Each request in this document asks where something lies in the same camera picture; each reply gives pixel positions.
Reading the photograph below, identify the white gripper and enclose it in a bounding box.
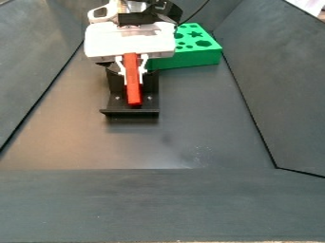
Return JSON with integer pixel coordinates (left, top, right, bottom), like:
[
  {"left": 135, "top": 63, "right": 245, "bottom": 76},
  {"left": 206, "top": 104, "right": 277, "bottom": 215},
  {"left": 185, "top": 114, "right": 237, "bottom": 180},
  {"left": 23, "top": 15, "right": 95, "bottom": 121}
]
[{"left": 84, "top": 22, "right": 175, "bottom": 85}]

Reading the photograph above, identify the green shape-sorting board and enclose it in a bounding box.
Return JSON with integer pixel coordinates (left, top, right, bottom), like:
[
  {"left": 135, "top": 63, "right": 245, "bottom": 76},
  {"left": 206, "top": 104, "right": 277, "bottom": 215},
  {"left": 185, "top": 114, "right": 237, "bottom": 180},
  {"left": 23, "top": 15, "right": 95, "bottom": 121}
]
[{"left": 146, "top": 23, "right": 222, "bottom": 70}]

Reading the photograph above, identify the black curved stand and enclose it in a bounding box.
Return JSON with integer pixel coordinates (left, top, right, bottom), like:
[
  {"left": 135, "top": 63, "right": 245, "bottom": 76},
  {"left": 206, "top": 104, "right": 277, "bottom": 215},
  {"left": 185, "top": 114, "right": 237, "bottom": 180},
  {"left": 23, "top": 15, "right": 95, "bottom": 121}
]
[{"left": 100, "top": 63, "right": 161, "bottom": 116}]

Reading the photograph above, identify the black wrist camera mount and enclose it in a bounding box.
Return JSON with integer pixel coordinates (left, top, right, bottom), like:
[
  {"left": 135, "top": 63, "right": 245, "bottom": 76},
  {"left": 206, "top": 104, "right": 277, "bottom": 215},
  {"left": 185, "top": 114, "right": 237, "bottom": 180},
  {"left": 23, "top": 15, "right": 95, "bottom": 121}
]
[{"left": 116, "top": 0, "right": 183, "bottom": 27}]

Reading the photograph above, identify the black camera cable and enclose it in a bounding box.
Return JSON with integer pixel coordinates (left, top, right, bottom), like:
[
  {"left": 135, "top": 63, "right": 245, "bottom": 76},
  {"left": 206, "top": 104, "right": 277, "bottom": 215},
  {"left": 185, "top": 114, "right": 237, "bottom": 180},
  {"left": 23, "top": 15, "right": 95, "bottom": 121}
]
[{"left": 182, "top": 0, "right": 211, "bottom": 25}]

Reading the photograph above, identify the red double-square object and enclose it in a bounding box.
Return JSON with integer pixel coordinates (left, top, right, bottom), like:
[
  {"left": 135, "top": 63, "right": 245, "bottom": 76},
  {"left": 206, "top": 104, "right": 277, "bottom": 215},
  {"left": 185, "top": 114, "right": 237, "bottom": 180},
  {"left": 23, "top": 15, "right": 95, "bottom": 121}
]
[{"left": 123, "top": 53, "right": 142, "bottom": 105}]

